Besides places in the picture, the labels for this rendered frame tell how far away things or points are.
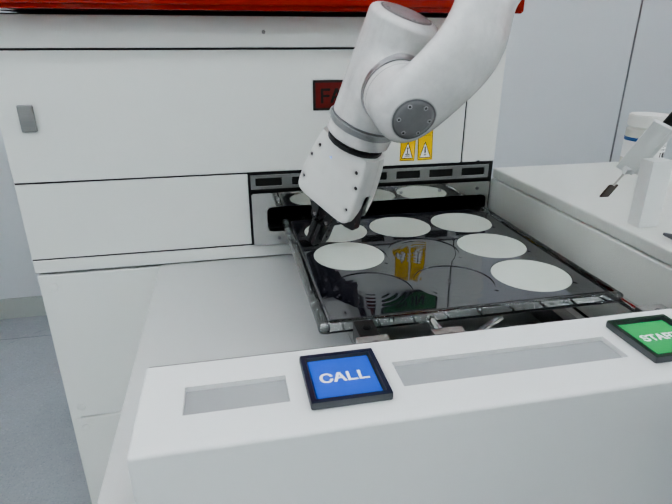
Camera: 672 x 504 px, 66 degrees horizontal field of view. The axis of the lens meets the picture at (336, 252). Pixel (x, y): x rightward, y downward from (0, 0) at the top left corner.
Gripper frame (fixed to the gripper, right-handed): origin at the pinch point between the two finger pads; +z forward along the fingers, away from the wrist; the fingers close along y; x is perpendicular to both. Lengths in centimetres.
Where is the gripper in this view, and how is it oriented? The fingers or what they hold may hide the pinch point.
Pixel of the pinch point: (320, 230)
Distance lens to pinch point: 76.5
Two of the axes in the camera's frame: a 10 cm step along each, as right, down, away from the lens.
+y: 6.9, 6.1, -3.8
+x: 6.4, -2.9, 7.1
